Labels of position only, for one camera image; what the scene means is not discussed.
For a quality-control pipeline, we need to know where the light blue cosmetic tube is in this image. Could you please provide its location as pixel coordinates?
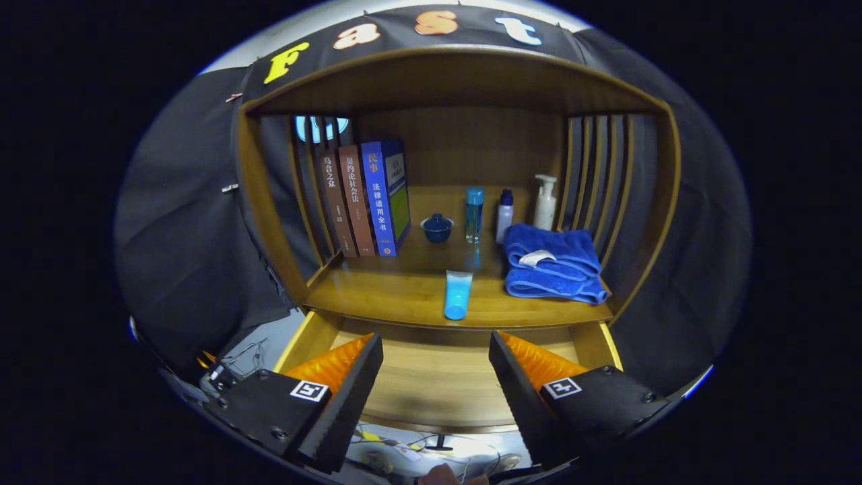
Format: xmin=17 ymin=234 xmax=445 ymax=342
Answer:
xmin=444 ymin=270 xmax=474 ymax=321

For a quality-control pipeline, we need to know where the clear blue bottle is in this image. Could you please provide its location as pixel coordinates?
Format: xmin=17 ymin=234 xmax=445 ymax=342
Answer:
xmin=465 ymin=187 xmax=485 ymax=245

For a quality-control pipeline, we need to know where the wooden countertop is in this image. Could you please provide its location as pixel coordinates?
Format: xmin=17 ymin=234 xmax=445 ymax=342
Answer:
xmin=304 ymin=185 xmax=615 ymax=331

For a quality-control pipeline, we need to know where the blue folded towel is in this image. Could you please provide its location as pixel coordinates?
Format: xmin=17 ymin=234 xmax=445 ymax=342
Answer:
xmin=503 ymin=223 xmax=611 ymax=305

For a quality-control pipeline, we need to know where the white pump bottle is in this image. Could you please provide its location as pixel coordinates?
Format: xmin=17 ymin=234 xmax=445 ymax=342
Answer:
xmin=533 ymin=174 xmax=558 ymax=232

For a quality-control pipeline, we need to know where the white bottle dark cap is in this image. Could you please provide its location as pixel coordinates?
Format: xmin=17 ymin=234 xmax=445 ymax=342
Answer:
xmin=496 ymin=189 xmax=515 ymax=245

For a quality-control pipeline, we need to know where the blue book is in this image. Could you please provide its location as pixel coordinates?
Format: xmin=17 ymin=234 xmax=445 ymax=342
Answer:
xmin=360 ymin=139 xmax=411 ymax=257

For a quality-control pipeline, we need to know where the dark brown book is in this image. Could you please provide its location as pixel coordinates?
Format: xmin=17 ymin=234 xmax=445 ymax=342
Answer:
xmin=317 ymin=154 xmax=359 ymax=259

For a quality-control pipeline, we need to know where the reddish brown book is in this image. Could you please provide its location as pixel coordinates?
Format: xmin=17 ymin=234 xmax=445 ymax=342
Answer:
xmin=337 ymin=144 xmax=378 ymax=257

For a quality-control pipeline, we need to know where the dark blue lidded teacup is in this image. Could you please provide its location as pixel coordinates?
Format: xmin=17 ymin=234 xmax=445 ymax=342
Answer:
xmin=420 ymin=213 xmax=455 ymax=244

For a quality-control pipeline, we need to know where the black backdrop cloth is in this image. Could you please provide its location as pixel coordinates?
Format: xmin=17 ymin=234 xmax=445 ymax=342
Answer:
xmin=113 ymin=3 xmax=752 ymax=398

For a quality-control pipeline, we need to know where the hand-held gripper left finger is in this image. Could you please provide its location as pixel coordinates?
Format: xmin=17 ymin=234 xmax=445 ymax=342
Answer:
xmin=202 ymin=332 xmax=385 ymax=474

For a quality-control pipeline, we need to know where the tangle of floor cables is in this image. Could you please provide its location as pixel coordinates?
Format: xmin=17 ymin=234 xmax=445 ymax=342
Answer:
xmin=347 ymin=424 xmax=533 ymax=483

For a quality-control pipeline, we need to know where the wooden cabinet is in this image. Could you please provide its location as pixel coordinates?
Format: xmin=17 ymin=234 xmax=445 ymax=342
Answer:
xmin=236 ymin=46 xmax=682 ymax=332

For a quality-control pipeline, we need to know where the white floor cable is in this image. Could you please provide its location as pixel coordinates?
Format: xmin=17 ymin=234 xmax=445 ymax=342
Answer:
xmin=199 ymin=335 xmax=292 ymax=399

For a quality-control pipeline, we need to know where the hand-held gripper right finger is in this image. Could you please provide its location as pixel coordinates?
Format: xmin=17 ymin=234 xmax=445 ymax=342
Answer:
xmin=488 ymin=330 xmax=674 ymax=470

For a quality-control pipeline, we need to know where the wooden drawer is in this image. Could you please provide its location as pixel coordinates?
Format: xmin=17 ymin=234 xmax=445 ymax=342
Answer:
xmin=273 ymin=310 xmax=624 ymax=451

